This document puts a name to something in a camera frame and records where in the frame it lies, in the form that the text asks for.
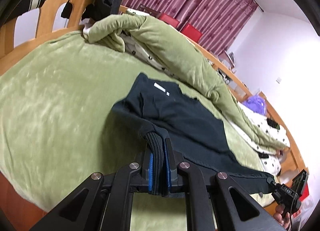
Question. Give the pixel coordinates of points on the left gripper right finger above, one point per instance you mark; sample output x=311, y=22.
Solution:
x=217, y=202

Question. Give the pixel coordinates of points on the left red chair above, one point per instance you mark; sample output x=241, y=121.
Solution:
x=169, y=20

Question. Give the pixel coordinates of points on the dark navy sweatshirt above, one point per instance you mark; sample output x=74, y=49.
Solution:
x=158, y=113

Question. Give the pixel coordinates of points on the green folded quilt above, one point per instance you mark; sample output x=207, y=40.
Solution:
x=169, y=50

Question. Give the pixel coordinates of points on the green plush bed sheet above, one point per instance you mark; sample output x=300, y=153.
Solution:
x=55, y=124

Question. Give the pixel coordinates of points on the maroon floral curtain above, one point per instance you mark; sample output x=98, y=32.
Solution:
x=219, y=21

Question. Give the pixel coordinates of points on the right red chair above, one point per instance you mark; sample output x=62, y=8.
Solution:
x=191, y=32

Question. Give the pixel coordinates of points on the purple plush toy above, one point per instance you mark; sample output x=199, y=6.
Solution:
x=256, y=104

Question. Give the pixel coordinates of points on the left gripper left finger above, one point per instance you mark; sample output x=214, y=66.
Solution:
x=101, y=202

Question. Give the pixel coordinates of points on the red chair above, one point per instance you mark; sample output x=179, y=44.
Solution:
x=191, y=32
x=169, y=20

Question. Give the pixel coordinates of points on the person's right hand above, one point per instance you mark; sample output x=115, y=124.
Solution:
x=283, y=220

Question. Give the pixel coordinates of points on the black garment on headboard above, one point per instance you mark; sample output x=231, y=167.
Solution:
x=101, y=9

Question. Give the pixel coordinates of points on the wooden bed frame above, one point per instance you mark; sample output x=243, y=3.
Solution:
x=57, y=18

